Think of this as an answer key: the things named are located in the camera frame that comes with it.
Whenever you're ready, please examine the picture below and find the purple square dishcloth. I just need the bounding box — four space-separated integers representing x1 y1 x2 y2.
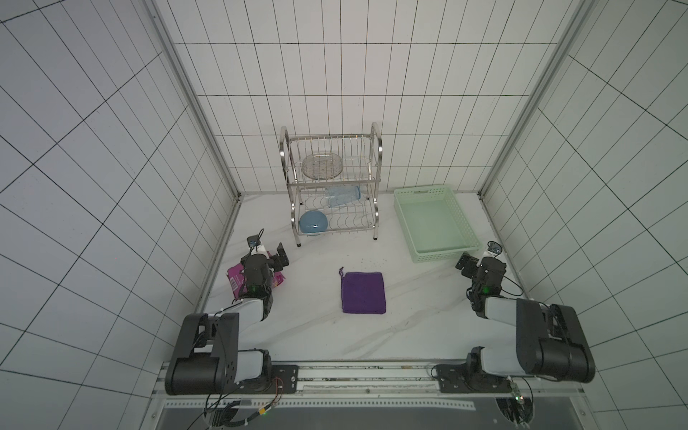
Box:
339 267 387 315

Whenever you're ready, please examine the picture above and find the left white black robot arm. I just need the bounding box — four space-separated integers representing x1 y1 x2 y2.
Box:
165 244 290 395

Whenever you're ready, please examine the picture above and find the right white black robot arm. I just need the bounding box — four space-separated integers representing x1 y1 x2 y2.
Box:
431 252 596 394

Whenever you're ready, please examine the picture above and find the pink snack bag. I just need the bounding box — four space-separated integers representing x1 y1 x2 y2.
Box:
227 263 286 298

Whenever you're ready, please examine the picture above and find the green plastic basket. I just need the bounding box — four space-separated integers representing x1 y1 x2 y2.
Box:
394 185 481 263

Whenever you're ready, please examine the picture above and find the blue bowl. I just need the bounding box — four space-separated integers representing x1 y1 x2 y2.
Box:
298 210 329 235

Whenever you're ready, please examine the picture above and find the clear plastic bottle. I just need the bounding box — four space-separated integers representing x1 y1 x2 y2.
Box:
324 185 362 208

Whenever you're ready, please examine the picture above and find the steel two-tier dish rack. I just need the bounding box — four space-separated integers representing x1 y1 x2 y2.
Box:
278 123 383 247

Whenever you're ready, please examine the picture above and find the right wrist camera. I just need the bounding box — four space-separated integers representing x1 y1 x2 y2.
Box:
482 241 505 263

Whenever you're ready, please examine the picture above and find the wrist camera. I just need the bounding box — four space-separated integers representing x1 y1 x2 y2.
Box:
482 241 505 263
247 232 270 257

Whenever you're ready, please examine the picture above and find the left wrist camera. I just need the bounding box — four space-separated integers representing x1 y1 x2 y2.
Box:
247 232 270 257

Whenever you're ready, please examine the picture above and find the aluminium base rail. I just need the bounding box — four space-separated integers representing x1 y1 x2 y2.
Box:
153 361 583 408

